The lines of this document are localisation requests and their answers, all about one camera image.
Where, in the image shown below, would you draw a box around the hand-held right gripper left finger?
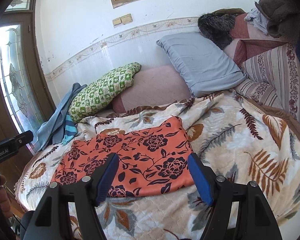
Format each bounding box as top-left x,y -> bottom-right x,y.
23,152 -> 119,240

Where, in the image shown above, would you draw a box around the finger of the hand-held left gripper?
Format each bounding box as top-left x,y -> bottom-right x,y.
14,130 -> 34,147

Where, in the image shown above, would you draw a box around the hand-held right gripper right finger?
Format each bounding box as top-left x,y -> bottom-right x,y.
188,152 -> 282,240

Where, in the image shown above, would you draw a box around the orange floral garment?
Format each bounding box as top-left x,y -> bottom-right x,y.
51,116 -> 193,198

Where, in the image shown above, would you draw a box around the person's left hand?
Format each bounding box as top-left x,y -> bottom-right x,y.
0,174 -> 13,212

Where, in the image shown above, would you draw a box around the grey-blue sweater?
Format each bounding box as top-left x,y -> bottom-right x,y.
36,82 -> 88,152

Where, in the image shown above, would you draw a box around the blue striped garment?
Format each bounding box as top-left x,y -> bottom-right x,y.
61,115 -> 77,145

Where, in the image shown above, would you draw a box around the cream leaf-print blanket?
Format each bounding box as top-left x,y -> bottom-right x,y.
14,90 -> 300,240

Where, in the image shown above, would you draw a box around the brown wooden door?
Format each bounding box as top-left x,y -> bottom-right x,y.
0,0 -> 56,165

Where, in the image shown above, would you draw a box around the green checked pillow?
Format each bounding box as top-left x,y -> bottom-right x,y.
69,62 -> 142,123

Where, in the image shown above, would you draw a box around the brown mauve pillow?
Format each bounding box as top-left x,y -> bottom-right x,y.
112,65 -> 193,114

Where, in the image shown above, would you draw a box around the light blue pillow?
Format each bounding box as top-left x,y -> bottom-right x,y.
156,31 -> 248,97

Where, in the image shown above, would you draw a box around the striped floral quilt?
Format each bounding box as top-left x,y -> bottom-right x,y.
234,42 -> 300,130

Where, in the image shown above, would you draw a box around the stained glass transom window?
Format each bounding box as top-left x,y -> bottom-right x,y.
5,0 -> 34,12

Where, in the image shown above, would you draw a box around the maroon and pink quilt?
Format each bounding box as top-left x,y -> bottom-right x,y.
222,12 -> 288,68

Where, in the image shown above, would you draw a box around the black furry garment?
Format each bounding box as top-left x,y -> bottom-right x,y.
197,12 -> 237,50

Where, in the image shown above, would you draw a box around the pale grey cloth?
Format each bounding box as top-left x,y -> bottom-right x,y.
245,7 -> 269,34

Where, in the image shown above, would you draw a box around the brown plush garment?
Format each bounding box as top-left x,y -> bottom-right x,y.
255,0 -> 300,43

